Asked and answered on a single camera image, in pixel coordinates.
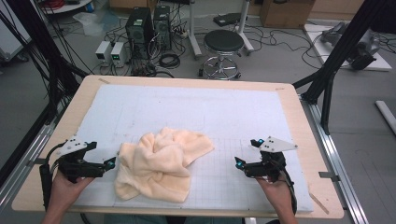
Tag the white round table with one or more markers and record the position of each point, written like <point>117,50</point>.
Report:
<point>67,6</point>

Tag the white grid foam mat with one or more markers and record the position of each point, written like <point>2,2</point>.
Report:
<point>193,105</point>

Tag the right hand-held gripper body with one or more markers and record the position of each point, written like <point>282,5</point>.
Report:
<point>269,163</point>

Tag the black round stool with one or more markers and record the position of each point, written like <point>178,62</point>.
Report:
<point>223,40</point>

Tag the white tube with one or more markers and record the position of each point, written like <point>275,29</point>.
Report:
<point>386,113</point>

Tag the white floor board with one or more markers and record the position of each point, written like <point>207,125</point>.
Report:
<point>381,63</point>

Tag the cream fluffy towel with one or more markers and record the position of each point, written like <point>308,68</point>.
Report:
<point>158,165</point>

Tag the white power supply unit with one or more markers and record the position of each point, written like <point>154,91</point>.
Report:
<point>119,53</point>
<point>102,51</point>

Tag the aluminium rail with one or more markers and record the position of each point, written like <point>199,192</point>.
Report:
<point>336,165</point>
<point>21,165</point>

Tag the black flat device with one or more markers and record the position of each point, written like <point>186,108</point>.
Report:
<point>226,19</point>

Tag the white power strip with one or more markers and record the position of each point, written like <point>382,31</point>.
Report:
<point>183,33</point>

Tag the thin wooden stick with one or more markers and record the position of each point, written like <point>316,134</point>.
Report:
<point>319,203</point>

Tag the white panel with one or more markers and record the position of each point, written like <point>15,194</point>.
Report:
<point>11,31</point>

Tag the slim black computer tower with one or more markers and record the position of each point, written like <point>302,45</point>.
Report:
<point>162,26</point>

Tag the brown cardboard box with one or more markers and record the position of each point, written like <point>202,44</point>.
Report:
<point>286,12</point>

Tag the person's left hand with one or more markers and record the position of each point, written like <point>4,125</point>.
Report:
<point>67,193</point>

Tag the white stand leg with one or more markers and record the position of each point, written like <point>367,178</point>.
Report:
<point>193,31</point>
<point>244,28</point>

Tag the person's right hand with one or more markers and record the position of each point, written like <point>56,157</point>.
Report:
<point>275,194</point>

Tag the large black computer tower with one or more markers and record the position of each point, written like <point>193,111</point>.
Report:
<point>138,28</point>

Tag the clear plastic sheet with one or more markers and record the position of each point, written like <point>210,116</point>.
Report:
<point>93,21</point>

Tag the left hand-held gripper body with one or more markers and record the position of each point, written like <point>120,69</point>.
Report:
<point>77,166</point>

